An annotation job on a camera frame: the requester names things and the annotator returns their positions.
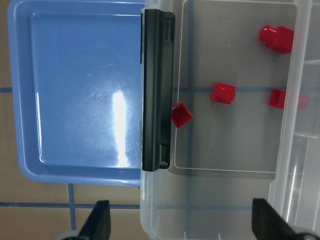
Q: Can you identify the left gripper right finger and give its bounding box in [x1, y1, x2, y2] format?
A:
[251, 198, 300, 240]

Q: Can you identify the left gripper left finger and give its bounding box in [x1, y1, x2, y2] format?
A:
[77, 200, 111, 240]

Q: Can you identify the clear plastic box lid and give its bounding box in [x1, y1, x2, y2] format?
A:
[268, 0, 320, 233]

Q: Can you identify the red block with peg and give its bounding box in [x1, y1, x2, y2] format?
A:
[258, 25, 295, 54]

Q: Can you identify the red block under lid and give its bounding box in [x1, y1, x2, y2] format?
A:
[268, 88, 310, 111]

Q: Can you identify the red cube block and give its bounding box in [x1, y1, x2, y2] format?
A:
[210, 82, 236, 105]

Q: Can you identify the red hollow block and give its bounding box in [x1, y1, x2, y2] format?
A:
[171, 101, 193, 129]

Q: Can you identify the clear plastic storage box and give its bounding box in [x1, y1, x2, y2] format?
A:
[140, 0, 320, 240]

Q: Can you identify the blue plastic tray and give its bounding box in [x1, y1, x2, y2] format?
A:
[7, 0, 145, 186]

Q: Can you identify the black box latch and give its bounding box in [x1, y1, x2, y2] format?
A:
[141, 9, 176, 172]

